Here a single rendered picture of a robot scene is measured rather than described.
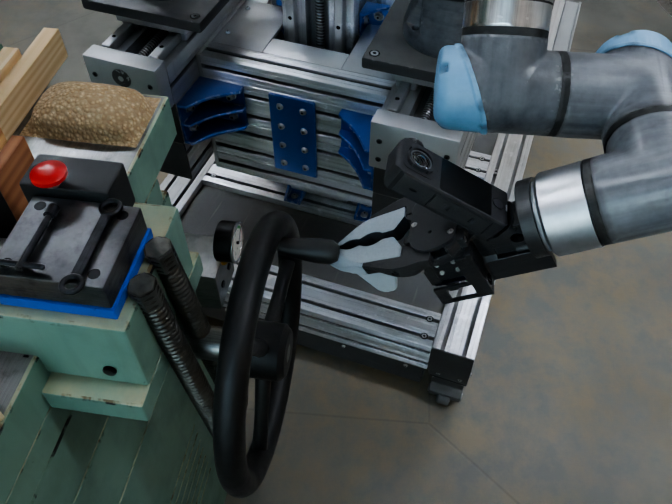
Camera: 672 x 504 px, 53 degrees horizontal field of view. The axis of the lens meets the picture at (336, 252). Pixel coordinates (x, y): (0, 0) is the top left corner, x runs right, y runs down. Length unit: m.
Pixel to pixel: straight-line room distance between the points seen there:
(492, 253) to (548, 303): 1.18
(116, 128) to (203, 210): 0.89
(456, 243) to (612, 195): 0.13
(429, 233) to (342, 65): 0.63
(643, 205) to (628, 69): 0.13
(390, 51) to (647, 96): 0.53
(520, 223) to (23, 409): 0.45
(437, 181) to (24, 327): 0.36
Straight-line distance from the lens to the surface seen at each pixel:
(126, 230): 0.57
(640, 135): 0.59
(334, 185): 1.30
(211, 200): 1.70
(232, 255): 0.97
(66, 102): 0.83
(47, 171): 0.60
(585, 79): 0.62
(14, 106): 0.87
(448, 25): 1.04
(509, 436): 1.59
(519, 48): 0.60
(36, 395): 0.66
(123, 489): 0.91
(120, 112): 0.81
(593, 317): 1.82
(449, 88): 0.60
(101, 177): 0.61
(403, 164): 0.56
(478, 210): 0.58
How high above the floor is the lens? 1.41
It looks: 50 degrees down
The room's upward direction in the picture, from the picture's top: straight up
